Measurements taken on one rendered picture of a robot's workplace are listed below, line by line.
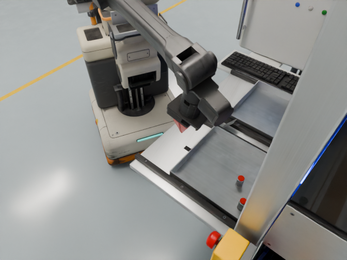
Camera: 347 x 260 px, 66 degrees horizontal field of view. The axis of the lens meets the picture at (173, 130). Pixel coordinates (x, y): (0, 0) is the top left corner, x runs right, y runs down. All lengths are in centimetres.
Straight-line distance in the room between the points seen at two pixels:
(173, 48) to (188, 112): 17
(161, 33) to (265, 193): 39
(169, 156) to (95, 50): 97
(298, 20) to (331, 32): 115
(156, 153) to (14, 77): 236
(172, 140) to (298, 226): 57
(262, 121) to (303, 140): 70
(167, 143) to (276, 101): 50
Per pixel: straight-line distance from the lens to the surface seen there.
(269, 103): 119
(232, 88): 123
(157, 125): 186
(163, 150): 96
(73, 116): 245
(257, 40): 159
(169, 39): 60
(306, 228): 56
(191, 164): 92
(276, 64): 158
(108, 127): 189
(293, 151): 43
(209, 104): 57
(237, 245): 66
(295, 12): 147
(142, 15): 67
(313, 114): 38
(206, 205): 83
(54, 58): 324
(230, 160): 95
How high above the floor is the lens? 164
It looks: 48 degrees down
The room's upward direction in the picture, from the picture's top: straight up
